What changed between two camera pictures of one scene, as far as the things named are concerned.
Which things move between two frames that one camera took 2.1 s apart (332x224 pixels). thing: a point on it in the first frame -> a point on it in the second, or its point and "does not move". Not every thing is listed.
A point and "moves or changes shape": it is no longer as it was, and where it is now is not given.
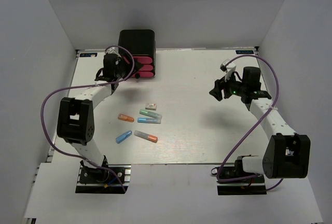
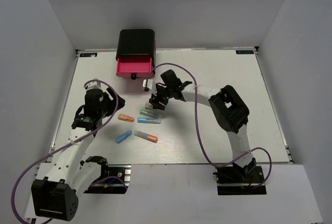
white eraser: [151, 106] does not move
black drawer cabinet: [141, 43] does not move
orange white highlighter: [146, 136] does not move
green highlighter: [150, 113] does not move
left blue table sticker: [88, 55] does not move
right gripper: [217, 92] -> [156, 98]
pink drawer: [143, 59] moves or changes shape
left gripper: [121, 60] -> [112, 103]
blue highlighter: [149, 120] does not move
